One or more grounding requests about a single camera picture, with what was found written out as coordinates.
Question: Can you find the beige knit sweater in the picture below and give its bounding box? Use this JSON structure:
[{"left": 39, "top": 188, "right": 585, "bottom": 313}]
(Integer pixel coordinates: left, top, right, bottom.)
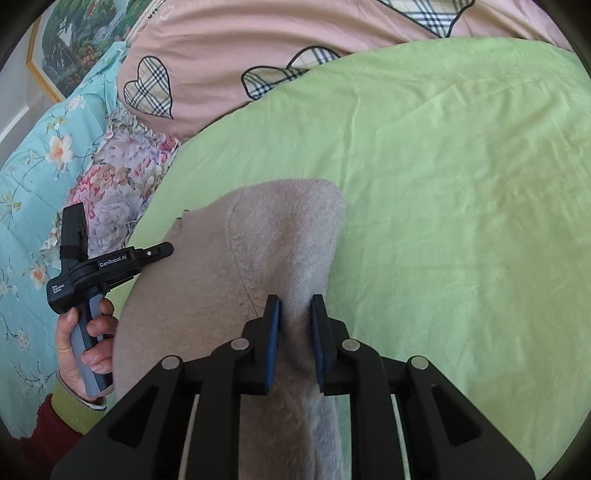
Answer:
[{"left": 113, "top": 178, "right": 347, "bottom": 480}]

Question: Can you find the floral ruffled pillow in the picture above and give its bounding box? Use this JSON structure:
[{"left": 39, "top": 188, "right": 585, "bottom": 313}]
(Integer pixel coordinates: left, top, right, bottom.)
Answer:
[{"left": 39, "top": 106, "right": 181, "bottom": 273}]

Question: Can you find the light green bed sheet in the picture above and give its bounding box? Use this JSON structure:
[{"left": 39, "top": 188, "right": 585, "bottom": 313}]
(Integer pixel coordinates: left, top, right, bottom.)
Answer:
[{"left": 111, "top": 38, "right": 591, "bottom": 476}]

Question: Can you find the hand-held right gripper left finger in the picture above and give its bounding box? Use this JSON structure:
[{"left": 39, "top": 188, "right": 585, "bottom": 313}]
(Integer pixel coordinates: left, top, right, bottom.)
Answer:
[{"left": 50, "top": 294, "right": 283, "bottom": 480}]

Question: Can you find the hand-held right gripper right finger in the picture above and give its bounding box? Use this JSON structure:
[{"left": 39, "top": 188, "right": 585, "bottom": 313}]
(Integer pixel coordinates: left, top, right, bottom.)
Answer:
[{"left": 309, "top": 294, "right": 536, "bottom": 480}]

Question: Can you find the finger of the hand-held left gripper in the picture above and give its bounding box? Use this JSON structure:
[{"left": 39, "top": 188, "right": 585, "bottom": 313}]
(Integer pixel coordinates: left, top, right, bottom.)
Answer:
[{"left": 133, "top": 242, "right": 175, "bottom": 274}]

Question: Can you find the person's left forearm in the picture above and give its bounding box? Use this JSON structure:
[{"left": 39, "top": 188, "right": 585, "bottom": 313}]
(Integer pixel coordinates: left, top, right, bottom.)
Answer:
[{"left": 25, "top": 369, "right": 108, "bottom": 462}]

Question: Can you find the person's left hand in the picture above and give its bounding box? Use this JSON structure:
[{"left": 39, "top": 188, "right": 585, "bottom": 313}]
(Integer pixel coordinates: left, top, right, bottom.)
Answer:
[{"left": 55, "top": 298, "right": 117, "bottom": 409}]

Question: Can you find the teal floral quilt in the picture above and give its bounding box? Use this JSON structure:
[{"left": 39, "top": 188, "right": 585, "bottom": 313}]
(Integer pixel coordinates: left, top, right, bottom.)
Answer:
[{"left": 0, "top": 41, "right": 130, "bottom": 439}]

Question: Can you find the framed landscape picture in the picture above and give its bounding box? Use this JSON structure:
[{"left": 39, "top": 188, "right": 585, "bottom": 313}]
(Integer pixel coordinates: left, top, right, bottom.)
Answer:
[{"left": 25, "top": 0, "right": 153, "bottom": 104}]

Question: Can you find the pink quilt with plaid hearts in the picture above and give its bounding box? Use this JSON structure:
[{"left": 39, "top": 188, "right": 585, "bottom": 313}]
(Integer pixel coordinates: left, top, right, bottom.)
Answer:
[{"left": 115, "top": 0, "right": 573, "bottom": 141}]

